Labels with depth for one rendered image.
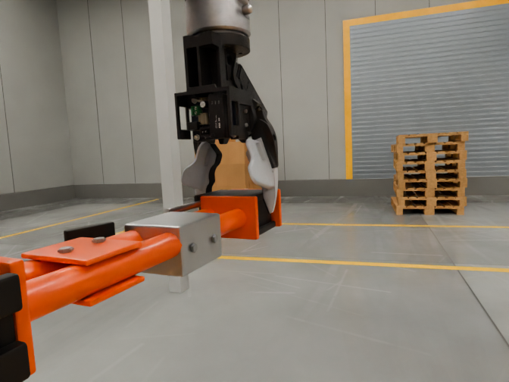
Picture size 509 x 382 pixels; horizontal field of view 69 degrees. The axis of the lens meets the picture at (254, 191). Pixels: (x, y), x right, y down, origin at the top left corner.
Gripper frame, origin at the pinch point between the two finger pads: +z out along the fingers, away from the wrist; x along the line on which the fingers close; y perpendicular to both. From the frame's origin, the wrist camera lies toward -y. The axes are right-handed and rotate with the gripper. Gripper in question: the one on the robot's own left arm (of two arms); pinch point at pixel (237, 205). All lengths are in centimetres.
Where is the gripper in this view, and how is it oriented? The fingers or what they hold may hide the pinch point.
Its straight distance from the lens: 48.6
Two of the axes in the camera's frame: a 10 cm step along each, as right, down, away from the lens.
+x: 9.1, 0.0, -4.1
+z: 0.5, 9.9, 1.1
